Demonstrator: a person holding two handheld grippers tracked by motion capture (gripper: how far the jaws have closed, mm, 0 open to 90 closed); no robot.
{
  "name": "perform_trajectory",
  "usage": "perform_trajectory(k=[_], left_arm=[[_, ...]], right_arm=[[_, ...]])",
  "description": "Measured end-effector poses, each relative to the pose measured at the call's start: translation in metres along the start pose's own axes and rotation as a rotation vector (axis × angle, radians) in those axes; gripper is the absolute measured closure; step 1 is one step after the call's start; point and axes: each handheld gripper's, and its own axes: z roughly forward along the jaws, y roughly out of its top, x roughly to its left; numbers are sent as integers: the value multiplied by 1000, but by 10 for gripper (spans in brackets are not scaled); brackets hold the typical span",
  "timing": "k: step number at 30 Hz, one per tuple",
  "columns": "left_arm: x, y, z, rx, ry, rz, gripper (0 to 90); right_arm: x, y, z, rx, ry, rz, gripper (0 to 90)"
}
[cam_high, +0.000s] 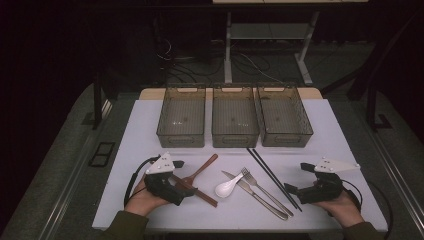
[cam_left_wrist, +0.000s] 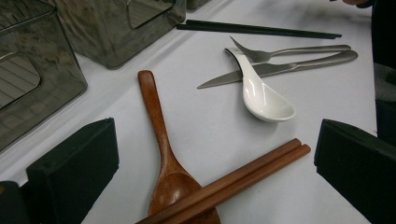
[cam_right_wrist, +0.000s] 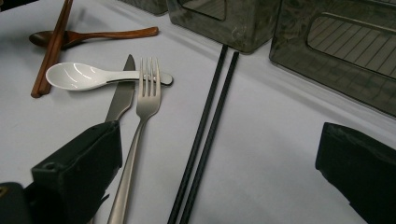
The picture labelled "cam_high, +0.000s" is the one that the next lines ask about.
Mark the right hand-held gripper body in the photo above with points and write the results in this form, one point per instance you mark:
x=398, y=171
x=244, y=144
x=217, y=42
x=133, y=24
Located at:
x=325, y=190

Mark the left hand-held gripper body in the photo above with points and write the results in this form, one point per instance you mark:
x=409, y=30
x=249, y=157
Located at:
x=161, y=186

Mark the brown wooden chopstick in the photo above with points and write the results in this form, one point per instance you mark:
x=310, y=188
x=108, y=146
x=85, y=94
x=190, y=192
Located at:
x=206, y=201
x=208, y=196

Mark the brown wooden spoon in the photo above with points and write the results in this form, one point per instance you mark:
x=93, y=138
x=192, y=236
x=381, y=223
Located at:
x=203, y=167

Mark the white ceramic spoon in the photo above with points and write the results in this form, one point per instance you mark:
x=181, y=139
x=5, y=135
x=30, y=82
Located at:
x=222, y=190

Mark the black chopstick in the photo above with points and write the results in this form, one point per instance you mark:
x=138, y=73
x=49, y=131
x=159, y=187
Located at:
x=253, y=155
x=257, y=156

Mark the smoky clear plastic bin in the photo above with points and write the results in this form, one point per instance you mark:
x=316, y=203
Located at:
x=235, y=116
x=181, y=116
x=283, y=115

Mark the person's left hand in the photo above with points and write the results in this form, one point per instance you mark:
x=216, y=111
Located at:
x=141, y=201

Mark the person's right hand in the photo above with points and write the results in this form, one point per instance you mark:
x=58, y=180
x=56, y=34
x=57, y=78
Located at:
x=346, y=210

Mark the steel fork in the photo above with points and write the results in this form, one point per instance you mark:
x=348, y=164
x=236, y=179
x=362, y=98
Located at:
x=273, y=200

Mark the steel table knife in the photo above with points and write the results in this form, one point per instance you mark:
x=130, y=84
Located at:
x=245, y=188

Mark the white table board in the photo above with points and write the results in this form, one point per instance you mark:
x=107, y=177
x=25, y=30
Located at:
x=133, y=150

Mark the dark metal stand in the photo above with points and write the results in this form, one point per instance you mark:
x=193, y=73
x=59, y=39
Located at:
x=371, y=110
x=97, y=106

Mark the grey metal desk frame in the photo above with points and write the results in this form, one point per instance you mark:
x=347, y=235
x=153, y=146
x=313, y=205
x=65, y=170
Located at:
x=227, y=50

